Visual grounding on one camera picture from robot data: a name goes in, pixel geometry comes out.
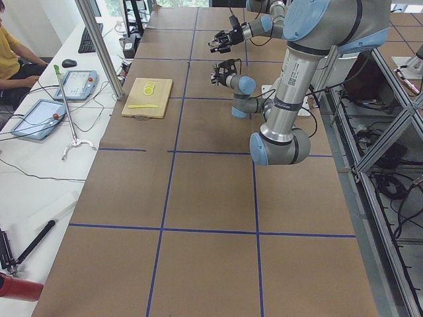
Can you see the black computer mouse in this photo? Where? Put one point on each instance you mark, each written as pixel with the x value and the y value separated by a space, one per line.
pixel 67 63

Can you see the clear glass measuring cup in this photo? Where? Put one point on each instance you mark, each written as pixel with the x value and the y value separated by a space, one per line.
pixel 216 44

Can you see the teach pendant near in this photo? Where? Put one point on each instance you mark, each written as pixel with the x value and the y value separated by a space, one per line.
pixel 40 120

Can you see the person in yellow shirt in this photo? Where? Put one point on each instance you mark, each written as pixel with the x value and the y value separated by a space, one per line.
pixel 20 69

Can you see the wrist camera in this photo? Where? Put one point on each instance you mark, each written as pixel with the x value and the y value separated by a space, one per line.
pixel 234 23

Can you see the steel double jigger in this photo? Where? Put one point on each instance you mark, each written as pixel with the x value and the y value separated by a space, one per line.
pixel 216 81

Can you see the grabber stick tool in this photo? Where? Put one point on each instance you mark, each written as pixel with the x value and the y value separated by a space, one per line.
pixel 76 142

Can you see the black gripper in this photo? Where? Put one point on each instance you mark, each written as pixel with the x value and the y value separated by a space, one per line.
pixel 221 78
pixel 235 38

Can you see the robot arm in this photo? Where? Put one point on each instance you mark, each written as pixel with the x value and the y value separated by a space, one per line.
pixel 310 29
pixel 269 22

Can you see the black keyboard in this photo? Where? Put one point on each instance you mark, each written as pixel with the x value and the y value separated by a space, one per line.
pixel 86 43

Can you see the teach pendant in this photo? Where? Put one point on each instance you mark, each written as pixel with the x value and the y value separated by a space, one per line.
pixel 40 120
pixel 79 84

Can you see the teach pendant far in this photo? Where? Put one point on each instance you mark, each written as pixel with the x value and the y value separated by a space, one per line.
pixel 79 84

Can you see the aluminium frame post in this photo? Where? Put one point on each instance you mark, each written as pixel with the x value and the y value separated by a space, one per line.
pixel 88 16

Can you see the bamboo cutting board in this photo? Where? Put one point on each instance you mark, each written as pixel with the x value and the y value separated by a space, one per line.
pixel 160 97

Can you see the red cylinder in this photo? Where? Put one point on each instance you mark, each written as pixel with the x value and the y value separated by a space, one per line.
pixel 20 289

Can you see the yellow plastic knife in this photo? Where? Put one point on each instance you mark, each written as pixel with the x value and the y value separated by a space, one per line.
pixel 137 106

